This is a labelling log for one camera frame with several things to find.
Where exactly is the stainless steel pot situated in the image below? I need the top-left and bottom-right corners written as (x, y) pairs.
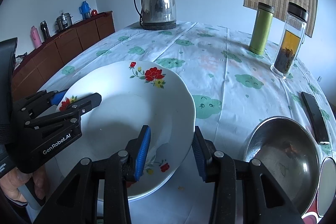
top-left (55, 12), bottom-right (73, 31)

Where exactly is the pink thermos bottle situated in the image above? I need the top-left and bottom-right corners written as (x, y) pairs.
top-left (31, 26), bottom-right (42, 49)

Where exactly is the stainless steel electric kettle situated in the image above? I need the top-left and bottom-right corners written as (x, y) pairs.
top-left (133, 0), bottom-right (177, 24)

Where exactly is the black kettle base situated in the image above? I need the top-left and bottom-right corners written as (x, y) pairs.
top-left (139, 20), bottom-right (177, 31)

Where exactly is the white plate with red flowers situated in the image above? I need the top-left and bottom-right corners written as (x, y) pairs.
top-left (54, 61), bottom-right (197, 199)

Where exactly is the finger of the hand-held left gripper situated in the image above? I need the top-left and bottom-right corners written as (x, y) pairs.
top-left (13, 90), bottom-right (69, 119)
top-left (23, 93), bottom-right (102, 136)

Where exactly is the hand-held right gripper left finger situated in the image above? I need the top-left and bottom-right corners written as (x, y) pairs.
top-left (34, 125), bottom-right (152, 224)

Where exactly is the green thermos flask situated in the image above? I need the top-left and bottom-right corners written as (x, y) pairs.
top-left (248, 2), bottom-right (275, 54)

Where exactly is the white enamel bowl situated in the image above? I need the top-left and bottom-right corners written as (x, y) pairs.
top-left (316, 156), bottom-right (336, 218)

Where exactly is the blue thermos jug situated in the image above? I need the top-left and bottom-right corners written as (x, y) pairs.
top-left (79, 1), bottom-right (91, 20)

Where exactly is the brown wooden sideboard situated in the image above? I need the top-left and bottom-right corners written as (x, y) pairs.
top-left (12, 11), bottom-right (115, 102)

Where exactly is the glass tea bottle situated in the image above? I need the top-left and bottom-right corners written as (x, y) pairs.
top-left (270, 2), bottom-right (309, 79)

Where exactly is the person's left hand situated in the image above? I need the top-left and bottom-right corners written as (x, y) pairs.
top-left (0, 168), bottom-right (47, 205)

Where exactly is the black thermos bottle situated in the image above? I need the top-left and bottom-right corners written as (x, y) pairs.
top-left (40, 21), bottom-right (51, 40)

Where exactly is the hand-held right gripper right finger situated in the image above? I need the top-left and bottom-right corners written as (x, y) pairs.
top-left (191, 126), bottom-right (305, 224)

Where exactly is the black smartphone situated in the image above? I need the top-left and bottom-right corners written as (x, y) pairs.
top-left (301, 91), bottom-right (330, 145)

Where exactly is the stainless steel bowl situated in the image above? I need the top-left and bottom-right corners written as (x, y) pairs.
top-left (243, 116), bottom-right (321, 216)

